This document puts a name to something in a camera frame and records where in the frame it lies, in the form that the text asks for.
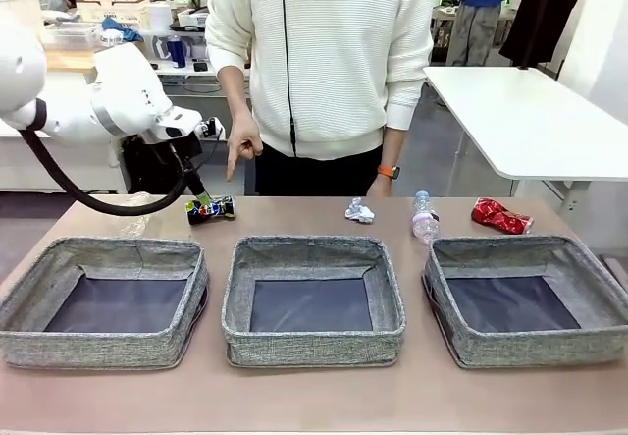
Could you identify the black hanging coat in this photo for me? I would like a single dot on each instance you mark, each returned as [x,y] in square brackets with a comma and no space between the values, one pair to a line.
[539,13]

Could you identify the crushed black drink can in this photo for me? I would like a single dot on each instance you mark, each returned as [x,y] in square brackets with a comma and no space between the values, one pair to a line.
[211,210]

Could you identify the blue cloth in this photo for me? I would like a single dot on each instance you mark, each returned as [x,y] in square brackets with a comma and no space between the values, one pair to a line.
[122,30]

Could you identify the person in white sweater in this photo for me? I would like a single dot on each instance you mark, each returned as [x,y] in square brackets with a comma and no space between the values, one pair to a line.
[319,62]

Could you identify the grey fabric basket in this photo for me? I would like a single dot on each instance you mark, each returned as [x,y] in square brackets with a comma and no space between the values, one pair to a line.
[539,349]
[98,346]
[314,346]

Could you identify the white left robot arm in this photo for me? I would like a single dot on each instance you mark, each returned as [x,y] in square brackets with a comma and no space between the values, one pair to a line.
[122,96]

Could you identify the person's left hand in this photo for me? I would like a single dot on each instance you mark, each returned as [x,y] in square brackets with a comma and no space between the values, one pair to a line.
[380,187]

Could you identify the person in blue top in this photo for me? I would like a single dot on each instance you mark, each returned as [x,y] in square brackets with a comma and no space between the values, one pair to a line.
[476,3]

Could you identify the blue drink bottle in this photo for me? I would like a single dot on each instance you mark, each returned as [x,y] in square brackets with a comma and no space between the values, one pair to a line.
[176,52]

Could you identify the white cylindrical jar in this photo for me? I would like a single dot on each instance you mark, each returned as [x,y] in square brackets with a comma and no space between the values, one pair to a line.
[158,15]

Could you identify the white wooden crate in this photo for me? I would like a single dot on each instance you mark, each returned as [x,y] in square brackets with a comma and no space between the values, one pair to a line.
[113,10]

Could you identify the orange wrist watch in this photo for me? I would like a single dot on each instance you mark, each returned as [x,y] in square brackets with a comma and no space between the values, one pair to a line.
[387,171]

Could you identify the white side table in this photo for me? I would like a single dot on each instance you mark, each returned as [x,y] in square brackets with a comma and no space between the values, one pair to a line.
[530,121]

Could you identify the clear bottle with pink label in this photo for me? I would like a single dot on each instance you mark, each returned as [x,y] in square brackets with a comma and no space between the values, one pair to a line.
[424,224]

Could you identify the clear plastic bin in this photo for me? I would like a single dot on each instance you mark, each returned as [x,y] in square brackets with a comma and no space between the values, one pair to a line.
[68,37]

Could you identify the crushed red drink can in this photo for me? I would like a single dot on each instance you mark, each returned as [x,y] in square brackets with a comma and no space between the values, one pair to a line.
[500,216]

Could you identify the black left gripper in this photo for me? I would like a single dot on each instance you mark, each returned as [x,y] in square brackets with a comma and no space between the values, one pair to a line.
[189,147]

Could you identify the person's right forearm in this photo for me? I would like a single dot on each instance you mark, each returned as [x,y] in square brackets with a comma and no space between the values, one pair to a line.
[235,91]

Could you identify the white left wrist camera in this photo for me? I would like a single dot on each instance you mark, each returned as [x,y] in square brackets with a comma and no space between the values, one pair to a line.
[181,121]

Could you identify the white shelf table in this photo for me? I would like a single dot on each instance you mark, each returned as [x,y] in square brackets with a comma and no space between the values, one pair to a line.
[172,79]

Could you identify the wooden top workbench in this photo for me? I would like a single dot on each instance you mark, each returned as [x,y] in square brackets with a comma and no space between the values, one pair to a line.
[73,62]

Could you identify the person's right hand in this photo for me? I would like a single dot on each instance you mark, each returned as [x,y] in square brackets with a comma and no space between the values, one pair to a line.
[245,145]

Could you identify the person's left forearm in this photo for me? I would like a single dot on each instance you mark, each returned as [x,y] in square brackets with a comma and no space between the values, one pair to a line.
[392,147]

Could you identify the black backpack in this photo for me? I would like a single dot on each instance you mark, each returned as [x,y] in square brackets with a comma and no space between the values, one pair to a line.
[142,170]

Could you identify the clear plastic cup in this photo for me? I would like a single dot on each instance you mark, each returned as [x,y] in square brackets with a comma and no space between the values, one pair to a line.
[135,229]

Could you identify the white storage box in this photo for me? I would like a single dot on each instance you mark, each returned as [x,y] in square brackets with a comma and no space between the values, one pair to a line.
[19,0]

